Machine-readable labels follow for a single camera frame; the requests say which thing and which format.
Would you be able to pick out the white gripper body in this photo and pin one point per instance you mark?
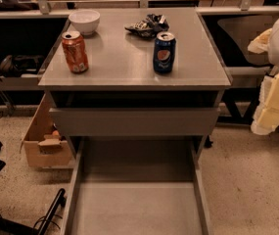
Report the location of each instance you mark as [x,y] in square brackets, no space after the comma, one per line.
[266,119]

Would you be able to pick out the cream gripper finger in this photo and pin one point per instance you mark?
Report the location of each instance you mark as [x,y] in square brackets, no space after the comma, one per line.
[260,43]

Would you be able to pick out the blue pepsi can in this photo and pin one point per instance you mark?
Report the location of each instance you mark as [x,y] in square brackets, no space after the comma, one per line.
[164,52]

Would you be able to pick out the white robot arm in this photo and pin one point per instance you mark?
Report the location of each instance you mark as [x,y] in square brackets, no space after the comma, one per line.
[273,50]

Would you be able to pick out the grey drawer cabinet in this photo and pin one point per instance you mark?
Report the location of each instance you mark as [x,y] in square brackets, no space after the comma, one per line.
[121,95]

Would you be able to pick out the open middle drawer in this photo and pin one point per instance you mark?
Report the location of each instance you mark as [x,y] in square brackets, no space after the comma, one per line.
[136,187]

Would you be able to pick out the orange soda can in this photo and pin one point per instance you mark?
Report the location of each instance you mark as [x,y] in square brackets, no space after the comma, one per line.
[74,50]

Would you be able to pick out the crumpled dark chip bag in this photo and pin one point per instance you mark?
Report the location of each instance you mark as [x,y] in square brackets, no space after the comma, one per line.
[149,27]

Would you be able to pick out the white bowl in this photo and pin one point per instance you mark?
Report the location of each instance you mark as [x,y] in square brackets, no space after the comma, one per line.
[85,21]

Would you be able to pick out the cardboard box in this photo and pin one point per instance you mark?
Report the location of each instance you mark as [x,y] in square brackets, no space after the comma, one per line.
[43,144]

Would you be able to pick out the black headphones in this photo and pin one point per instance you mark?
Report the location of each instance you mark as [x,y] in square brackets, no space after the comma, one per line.
[17,65]

